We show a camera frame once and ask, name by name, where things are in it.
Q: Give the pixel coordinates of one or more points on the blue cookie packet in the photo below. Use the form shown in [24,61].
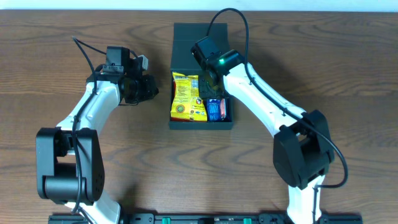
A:
[213,109]

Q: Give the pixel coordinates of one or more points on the yellow snack bag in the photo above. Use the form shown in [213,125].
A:
[187,104]

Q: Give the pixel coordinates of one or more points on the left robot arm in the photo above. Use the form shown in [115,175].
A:
[69,164]

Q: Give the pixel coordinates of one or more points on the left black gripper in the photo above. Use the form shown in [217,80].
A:
[150,91]

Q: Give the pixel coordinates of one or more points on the green gum pack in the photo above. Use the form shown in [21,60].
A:
[223,109]

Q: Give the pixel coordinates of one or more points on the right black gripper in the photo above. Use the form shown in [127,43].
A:
[212,82]

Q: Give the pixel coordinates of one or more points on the dark green gift box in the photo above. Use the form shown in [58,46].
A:
[185,36]

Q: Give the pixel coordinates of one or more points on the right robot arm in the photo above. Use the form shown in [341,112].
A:
[302,148]

